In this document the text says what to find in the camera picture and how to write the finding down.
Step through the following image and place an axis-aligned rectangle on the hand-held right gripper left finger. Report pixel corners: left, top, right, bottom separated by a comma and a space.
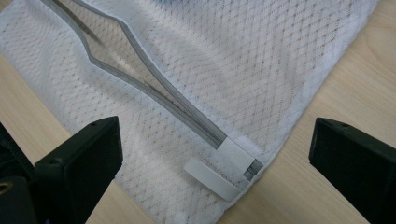
34, 116, 123, 224

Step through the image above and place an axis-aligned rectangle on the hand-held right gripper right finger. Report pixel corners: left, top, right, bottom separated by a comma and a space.
308, 117, 396, 224

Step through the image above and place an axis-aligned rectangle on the white mesh laundry bag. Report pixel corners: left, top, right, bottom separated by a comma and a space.
0, 0, 383, 224

